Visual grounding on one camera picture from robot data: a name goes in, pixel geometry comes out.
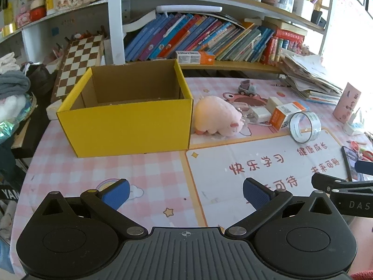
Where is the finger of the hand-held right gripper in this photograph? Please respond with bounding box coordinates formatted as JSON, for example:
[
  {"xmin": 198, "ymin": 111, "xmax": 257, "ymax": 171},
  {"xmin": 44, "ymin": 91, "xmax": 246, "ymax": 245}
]
[
  {"xmin": 311, "ymin": 173, "xmax": 373, "ymax": 195},
  {"xmin": 355, "ymin": 160, "xmax": 373, "ymax": 176}
]

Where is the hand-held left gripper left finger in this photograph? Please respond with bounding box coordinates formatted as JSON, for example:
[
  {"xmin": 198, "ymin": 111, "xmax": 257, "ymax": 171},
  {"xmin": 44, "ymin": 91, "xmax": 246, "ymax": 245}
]
[{"xmin": 29, "ymin": 179, "xmax": 149, "ymax": 238}]

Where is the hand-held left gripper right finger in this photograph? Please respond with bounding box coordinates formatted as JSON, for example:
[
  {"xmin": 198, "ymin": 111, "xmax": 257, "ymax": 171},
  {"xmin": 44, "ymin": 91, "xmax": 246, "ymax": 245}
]
[{"xmin": 224, "ymin": 177, "xmax": 341, "ymax": 238}]

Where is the clear tape roll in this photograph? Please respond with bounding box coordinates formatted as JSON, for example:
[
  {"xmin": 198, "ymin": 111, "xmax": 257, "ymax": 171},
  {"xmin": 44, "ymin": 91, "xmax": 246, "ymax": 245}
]
[{"xmin": 289, "ymin": 111, "xmax": 322, "ymax": 144}]

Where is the yellow cardboard box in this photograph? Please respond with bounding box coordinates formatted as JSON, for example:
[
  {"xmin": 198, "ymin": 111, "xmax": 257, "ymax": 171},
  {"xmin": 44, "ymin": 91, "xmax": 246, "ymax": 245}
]
[{"xmin": 56, "ymin": 59, "xmax": 193, "ymax": 158}]

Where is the clear plastic ribbon bow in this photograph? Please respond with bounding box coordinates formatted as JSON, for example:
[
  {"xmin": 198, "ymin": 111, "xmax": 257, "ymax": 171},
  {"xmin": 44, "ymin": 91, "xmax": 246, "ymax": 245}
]
[{"xmin": 237, "ymin": 107, "xmax": 253, "ymax": 136}]

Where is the white block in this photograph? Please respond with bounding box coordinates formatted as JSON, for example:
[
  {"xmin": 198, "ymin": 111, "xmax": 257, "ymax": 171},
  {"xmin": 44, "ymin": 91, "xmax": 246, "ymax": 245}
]
[
  {"xmin": 250, "ymin": 106, "xmax": 273, "ymax": 123},
  {"xmin": 266, "ymin": 96, "xmax": 284, "ymax": 110}
]

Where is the orange and white carton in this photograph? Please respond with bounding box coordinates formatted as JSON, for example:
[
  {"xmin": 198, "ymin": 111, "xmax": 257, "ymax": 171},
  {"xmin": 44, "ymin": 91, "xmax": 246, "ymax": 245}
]
[{"xmin": 269, "ymin": 101, "xmax": 310, "ymax": 130}]

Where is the pink plush toy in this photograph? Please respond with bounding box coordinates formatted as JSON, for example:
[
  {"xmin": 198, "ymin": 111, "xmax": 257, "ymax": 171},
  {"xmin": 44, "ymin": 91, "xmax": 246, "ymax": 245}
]
[{"xmin": 194, "ymin": 96, "xmax": 244, "ymax": 136}]

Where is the smartphone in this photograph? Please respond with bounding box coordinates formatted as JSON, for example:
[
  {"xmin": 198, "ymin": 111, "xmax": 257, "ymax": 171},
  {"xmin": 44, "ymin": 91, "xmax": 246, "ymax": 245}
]
[{"xmin": 341, "ymin": 145, "xmax": 362, "ymax": 182}]

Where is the pink checkered printed mat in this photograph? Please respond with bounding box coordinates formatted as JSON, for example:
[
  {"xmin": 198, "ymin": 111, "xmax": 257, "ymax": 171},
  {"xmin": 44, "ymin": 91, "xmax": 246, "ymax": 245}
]
[{"xmin": 21, "ymin": 77, "xmax": 373, "ymax": 280}]

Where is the white charger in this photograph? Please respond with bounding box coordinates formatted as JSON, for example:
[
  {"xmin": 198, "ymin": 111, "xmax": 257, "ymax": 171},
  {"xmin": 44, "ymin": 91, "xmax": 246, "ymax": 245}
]
[{"xmin": 343, "ymin": 108, "xmax": 366, "ymax": 136}]

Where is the grey toy car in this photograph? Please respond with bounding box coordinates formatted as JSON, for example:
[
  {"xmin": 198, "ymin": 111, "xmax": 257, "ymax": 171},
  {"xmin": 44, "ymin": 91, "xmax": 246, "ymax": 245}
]
[{"xmin": 239, "ymin": 80, "xmax": 258, "ymax": 95}]

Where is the stack of papers and booklets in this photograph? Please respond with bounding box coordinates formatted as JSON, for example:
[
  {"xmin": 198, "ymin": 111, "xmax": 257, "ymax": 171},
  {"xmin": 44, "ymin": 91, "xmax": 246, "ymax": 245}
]
[{"xmin": 278, "ymin": 48, "xmax": 343, "ymax": 106}]

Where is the iridescent plastic bag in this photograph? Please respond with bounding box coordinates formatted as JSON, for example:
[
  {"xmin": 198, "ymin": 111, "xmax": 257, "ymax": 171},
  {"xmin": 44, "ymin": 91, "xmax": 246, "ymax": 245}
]
[{"xmin": 0, "ymin": 93, "xmax": 37, "ymax": 145}]

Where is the brown and white chess board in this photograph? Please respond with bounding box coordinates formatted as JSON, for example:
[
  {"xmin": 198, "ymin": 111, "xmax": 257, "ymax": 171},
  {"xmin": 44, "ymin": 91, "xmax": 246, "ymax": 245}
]
[{"xmin": 50, "ymin": 33, "xmax": 105, "ymax": 104}]

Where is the black bag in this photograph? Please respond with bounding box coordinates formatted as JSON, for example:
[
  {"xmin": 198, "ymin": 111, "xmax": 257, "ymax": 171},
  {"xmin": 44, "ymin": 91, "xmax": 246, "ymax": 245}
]
[{"xmin": 26, "ymin": 62, "xmax": 56, "ymax": 94}]

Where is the white and orange flat box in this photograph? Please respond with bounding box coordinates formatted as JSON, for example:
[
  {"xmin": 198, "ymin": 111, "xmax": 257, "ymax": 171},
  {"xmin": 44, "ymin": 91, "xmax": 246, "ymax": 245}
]
[{"xmin": 175, "ymin": 50, "xmax": 216, "ymax": 65}]

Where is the pile of folded clothes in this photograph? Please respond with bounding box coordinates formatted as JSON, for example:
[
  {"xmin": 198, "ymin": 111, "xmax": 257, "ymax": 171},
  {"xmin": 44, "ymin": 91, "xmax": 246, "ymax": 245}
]
[{"xmin": 0, "ymin": 52, "xmax": 32, "ymax": 100}]

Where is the row of books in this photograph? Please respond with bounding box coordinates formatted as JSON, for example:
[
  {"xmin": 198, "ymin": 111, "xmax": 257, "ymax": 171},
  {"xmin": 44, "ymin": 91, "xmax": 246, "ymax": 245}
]
[{"xmin": 125, "ymin": 13, "xmax": 305, "ymax": 65}]

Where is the white storage box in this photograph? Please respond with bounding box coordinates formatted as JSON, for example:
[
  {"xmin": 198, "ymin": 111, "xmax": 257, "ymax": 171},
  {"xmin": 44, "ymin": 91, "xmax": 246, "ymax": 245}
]
[{"xmin": 292, "ymin": 0, "xmax": 315, "ymax": 22}]

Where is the white bookshelf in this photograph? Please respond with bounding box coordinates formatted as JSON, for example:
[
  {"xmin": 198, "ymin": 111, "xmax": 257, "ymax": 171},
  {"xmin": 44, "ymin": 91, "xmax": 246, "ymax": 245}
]
[{"xmin": 22, "ymin": 0, "xmax": 335, "ymax": 75}]

